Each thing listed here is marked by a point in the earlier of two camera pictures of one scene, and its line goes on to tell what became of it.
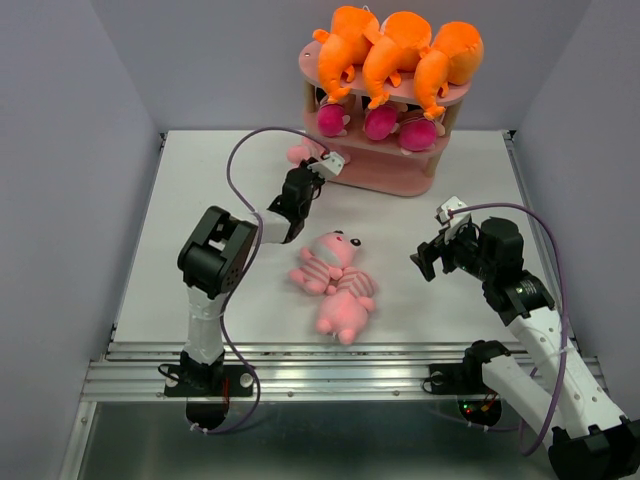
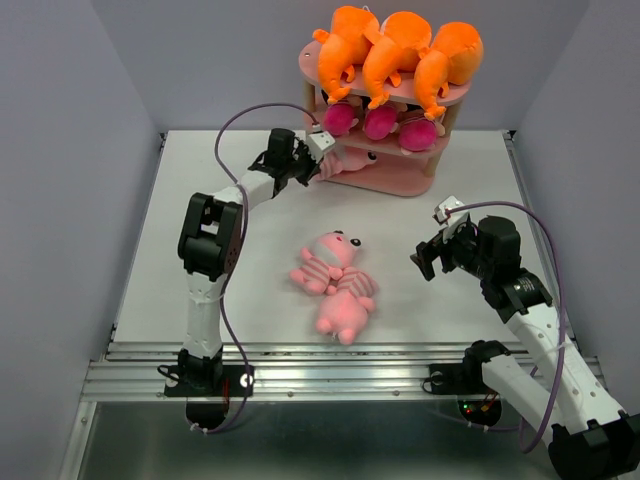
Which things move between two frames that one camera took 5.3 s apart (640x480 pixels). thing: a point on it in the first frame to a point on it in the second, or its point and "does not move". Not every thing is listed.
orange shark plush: (352, 32) does not move
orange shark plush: (403, 37) does not move
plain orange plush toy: (455, 57) does not move
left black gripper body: (316, 179) to (300, 165)
